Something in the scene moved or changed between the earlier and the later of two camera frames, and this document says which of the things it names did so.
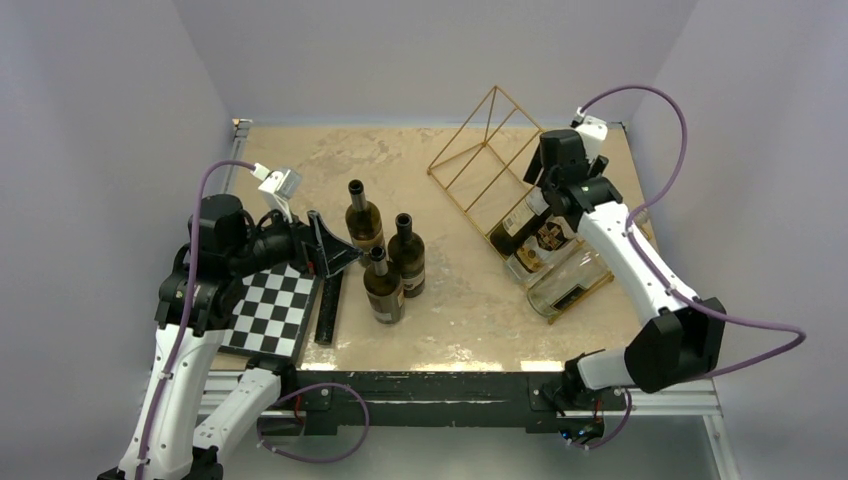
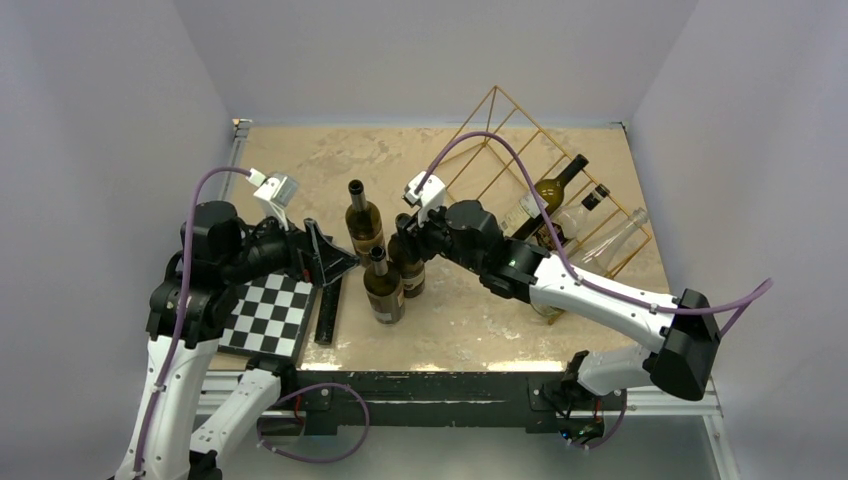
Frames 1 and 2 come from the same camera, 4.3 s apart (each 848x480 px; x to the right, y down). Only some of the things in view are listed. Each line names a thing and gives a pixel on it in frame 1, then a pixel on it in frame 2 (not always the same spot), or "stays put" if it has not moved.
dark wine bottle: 514,231 stays put
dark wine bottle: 363,221 stays put
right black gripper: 534,168 to 416,235
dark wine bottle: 406,258 stays put
